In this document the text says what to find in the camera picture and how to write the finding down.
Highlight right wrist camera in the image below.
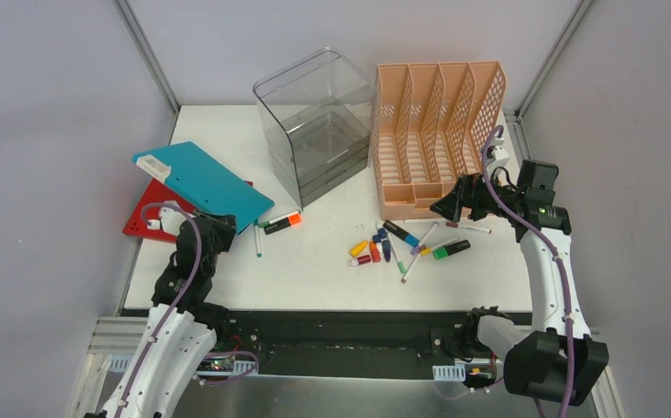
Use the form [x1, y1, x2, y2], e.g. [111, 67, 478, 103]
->
[486, 145, 510, 166]

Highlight orange red marker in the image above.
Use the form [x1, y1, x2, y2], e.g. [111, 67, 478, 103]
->
[369, 241, 381, 263]

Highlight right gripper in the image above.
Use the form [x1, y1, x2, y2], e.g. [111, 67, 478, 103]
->
[430, 168, 523, 223]

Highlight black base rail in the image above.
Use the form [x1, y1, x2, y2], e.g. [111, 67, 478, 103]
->
[208, 311, 492, 380]

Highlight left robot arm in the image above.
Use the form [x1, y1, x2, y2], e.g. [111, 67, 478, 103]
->
[95, 212, 237, 417]

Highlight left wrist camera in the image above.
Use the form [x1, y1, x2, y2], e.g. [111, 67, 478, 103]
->
[146, 207, 186, 236]

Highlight black highlighter blue cap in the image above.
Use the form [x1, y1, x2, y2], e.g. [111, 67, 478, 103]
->
[383, 220, 419, 247]

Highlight black highlighter green cap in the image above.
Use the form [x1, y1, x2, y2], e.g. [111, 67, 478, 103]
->
[432, 239, 471, 260]

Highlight red white short marker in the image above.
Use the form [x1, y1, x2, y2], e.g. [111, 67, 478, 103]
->
[348, 255, 372, 267]

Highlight thin white pen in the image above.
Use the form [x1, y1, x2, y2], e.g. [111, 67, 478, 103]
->
[403, 219, 447, 224]

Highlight white marker yellow cap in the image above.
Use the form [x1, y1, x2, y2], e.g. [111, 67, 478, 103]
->
[419, 237, 459, 256]

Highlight peach plastic file rack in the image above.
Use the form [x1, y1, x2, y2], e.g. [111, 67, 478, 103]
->
[370, 61, 507, 220]

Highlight red folder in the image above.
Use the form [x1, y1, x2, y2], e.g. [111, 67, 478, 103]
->
[121, 177, 254, 239]

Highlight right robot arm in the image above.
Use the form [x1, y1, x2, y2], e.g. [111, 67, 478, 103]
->
[431, 159, 609, 407]

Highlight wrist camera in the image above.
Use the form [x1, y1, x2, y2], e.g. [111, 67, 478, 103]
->
[486, 145, 510, 166]
[146, 207, 186, 236]

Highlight white marker teal cap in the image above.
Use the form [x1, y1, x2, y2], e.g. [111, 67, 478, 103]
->
[253, 219, 263, 258]

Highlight white pen red cap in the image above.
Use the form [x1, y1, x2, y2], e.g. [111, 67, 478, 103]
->
[445, 222, 492, 234]

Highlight black highlighter orange cap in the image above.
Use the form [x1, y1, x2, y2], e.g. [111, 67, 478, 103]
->
[264, 214, 301, 235]

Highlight clear grey drawer organizer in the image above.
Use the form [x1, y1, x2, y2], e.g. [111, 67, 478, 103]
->
[252, 48, 375, 208]

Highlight teal blue folder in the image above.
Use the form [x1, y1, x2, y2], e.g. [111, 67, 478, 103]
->
[132, 141, 274, 233]

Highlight white marker green tip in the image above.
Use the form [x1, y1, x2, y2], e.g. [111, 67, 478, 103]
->
[384, 233, 406, 275]

